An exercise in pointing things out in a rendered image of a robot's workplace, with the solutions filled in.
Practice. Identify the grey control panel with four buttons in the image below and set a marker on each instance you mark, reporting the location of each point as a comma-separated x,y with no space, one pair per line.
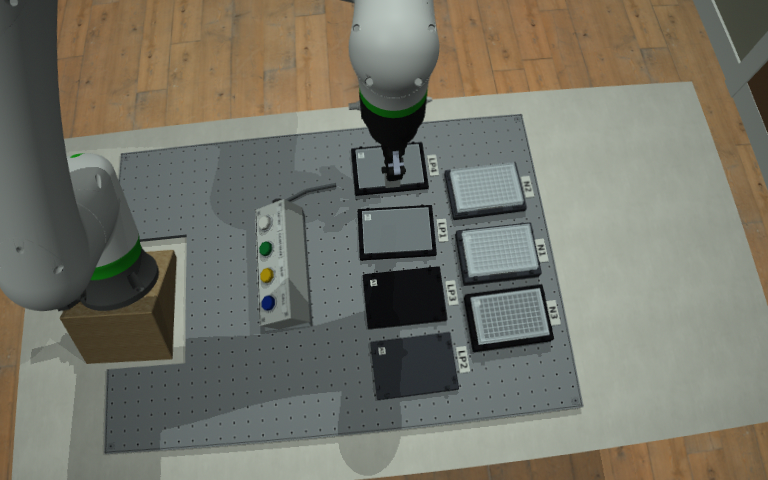
282,264

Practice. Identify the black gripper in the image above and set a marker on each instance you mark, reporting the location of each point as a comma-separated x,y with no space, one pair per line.
395,150

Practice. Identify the white deck label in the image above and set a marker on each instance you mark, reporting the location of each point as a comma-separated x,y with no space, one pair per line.
451,292
527,186
553,312
462,359
541,249
442,230
432,163

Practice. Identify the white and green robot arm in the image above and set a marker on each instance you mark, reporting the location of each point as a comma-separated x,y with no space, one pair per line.
48,251

